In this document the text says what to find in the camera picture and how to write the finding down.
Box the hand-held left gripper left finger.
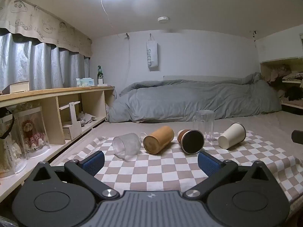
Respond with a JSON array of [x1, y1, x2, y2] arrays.
[[30, 150, 120, 199]]

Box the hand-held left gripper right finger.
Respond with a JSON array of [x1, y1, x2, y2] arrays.
[[183, 152, 273, 198]]

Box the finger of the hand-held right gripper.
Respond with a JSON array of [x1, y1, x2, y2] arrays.
[[291, 130, 303, 145]]

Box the brown cup with black base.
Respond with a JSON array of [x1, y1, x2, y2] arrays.
[[177, 129, 205, 155]]

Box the white paper cup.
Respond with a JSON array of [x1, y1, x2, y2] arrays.
[[218, 122, 247, 150]]

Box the tall clear glass cup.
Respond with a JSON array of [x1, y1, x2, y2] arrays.
[[192, 110, 215, 145]]

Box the bamboo wooden cup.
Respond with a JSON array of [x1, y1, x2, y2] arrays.
[[143, 126, 175, 155]]

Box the clear ribbed glass mug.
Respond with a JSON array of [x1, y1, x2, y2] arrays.
[[112, 132, 148, 162]]

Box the dark clothes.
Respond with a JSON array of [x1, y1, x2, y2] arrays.
[[283, 86, 303, 103]]

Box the small wooden rack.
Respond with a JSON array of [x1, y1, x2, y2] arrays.
[[59, 101, 82, 141]]

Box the grey crumpled cloth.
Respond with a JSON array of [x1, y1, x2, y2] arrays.
[[78, 111, 98, 127]]

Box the beige checkered cloth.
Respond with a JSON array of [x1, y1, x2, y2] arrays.
[[50, 130, 303, 210]]

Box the pink folded clothes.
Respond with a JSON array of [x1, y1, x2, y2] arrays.
[[267, 65, 292, 84]]

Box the grey duvet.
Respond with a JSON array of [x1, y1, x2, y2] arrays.
[[106, 72, 283, 124]]

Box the lion plush in clear case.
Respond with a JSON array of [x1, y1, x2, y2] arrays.
[[16, 106, 52, 159]]

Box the wooden wardrobe shelf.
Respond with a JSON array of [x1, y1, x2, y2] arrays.
[[259, 56, 303, 111]]

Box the tissue box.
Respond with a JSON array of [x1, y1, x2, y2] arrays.
[[75, 78, 95, 87]]

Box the long wooden shelf unit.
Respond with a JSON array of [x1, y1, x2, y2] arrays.
[[0, 86, 116, 190]]

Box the clear plastic container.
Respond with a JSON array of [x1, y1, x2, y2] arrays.
[[0, 107, 28, 178]]

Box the white bed headboard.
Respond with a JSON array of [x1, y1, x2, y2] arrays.
[[163, 75, 248, 81]]

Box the green glass bottle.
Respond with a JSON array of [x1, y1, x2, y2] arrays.
[[97, 65, 104, 85]]

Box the light wooden box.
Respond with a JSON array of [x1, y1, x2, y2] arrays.
[[2, 81, 30, 94]]

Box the grey curtain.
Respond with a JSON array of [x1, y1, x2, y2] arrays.
[[0, 31, 91, 93]]

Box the white hanging fabric bag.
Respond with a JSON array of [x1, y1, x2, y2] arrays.
[[145, 33, 159, 72]]

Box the beige printed curtain valance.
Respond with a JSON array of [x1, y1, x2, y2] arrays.
[[0, 0, 93, 58]]

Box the white hanging cable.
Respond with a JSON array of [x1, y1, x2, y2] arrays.
[[100, 0, 131, 87]]

